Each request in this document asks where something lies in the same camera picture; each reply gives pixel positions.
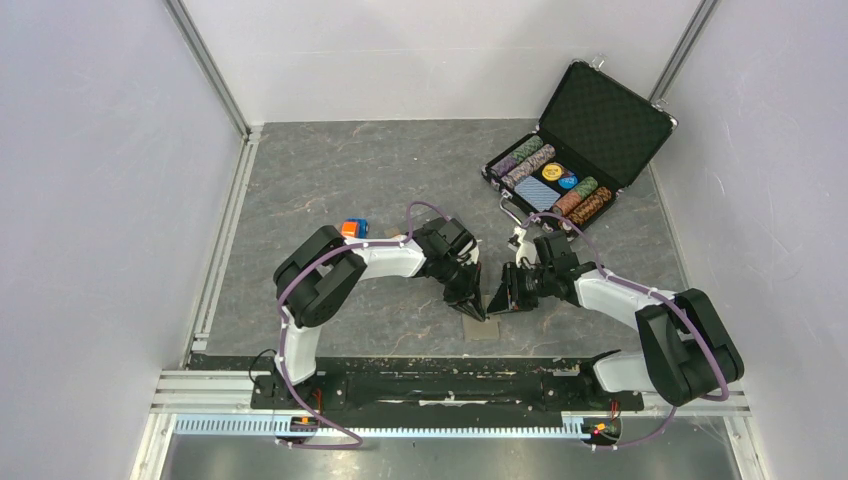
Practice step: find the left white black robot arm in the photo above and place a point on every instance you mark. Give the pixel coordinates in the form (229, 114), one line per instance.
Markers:
(314, 282)

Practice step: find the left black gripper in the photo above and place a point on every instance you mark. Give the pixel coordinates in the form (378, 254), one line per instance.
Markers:
(471, 287)

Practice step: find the green poker chip row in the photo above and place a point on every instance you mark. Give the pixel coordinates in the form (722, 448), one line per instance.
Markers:
(527, 148)

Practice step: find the yellow dealer chip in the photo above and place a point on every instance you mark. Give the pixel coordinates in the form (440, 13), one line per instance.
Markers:
(552, 171)

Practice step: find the aluminium frame rail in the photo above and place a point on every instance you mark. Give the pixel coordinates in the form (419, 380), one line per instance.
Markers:
(187, 146)

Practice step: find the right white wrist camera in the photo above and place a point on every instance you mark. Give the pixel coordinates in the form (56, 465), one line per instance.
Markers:
(525, 250)

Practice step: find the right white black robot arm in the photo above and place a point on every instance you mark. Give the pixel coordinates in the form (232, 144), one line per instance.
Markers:
(686, 353)

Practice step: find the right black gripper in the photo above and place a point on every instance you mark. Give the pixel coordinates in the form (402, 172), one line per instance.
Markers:
(511, 275)

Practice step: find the orange blue small object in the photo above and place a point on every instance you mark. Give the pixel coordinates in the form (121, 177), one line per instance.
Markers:
(354, 228)

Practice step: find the purple poker chip row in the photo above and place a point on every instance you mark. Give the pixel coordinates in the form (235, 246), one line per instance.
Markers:
(526, 168)

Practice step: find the black poker chip case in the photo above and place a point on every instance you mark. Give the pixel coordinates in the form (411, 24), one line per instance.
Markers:
(598, 128)

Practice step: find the blue dealer chip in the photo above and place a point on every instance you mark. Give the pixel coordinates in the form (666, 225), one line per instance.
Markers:
(568, 182)

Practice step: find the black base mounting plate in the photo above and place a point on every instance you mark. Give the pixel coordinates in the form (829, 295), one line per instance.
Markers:
(460, 392)

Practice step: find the blue playing card deck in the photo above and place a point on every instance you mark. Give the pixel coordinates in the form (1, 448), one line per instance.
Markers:
(537, 194)

